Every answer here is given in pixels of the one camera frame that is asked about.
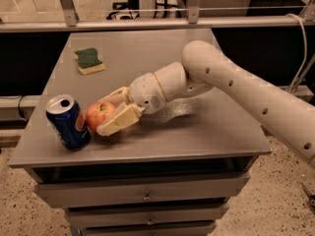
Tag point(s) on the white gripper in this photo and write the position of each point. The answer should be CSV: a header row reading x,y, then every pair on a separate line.
x,y
144,91

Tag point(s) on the red apple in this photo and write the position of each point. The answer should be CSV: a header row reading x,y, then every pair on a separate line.
x,y
98,112

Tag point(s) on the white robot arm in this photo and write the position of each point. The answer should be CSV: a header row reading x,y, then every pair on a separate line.
x,y
203,67

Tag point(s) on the blue pepsi can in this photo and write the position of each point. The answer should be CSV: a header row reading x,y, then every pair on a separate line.
x,y
65,115

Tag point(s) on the green yellow sponge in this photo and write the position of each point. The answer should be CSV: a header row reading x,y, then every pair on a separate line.
x,y
88,61

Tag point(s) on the grey drawer cabinet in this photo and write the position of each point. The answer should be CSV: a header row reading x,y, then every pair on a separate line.
x,y
205,134

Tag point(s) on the top grey drawer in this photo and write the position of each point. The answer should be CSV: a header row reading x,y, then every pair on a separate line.
x,y
142,190

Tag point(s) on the grey drawer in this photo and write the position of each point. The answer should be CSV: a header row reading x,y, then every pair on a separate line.
x,y
146,215
200,228
142,190

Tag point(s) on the middle grey drawer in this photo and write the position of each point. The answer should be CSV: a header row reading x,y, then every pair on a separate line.
x,y
146,215

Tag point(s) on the bottom grey drawer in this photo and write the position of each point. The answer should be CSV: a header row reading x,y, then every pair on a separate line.
x,y
200,228

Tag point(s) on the metal railing bar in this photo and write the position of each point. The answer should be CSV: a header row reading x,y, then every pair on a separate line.
x,y
164,24

